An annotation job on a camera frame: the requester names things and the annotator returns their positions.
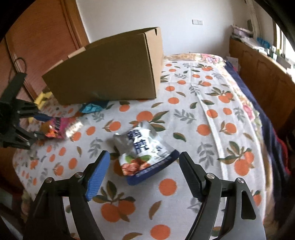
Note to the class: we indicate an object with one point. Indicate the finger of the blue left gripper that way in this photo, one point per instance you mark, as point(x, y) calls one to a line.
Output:
point(42, 117)

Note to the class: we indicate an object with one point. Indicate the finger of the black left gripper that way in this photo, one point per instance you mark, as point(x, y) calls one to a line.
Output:
point(37, 135)

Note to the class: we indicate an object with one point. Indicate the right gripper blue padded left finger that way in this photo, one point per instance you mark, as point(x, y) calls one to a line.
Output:
point(85, 185)

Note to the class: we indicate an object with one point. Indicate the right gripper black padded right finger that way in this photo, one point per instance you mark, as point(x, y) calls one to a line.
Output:
point(203, 186)

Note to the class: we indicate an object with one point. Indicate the pink snack packet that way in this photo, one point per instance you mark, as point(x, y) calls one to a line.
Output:
point(61, 127)

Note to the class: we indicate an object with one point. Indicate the white navy snack bag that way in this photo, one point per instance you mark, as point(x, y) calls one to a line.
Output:
point(143, 153)

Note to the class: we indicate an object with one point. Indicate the teal snack packet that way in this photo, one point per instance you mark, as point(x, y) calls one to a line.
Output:
point(95, 106)

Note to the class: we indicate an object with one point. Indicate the yellow pillow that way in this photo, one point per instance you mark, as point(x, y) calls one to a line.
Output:
point(40, 101)

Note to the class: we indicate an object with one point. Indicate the navy blue blanket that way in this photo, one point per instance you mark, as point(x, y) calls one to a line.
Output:
point(276, 148)

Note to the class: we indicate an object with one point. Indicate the brown wooden wardrobe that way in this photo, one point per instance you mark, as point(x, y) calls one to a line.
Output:
point(45, 33)

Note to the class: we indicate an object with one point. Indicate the brown cardboard box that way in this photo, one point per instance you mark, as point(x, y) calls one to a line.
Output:
point(126, 66)

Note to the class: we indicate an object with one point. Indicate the wooden side cabinet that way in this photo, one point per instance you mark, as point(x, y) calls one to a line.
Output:
point(272, 88)

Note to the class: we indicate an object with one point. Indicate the clutter on cabinet top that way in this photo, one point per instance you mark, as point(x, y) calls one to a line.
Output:
point(282, 51)

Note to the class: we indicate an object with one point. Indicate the white wall switch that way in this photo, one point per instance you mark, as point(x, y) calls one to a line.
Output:
point(197, 22)

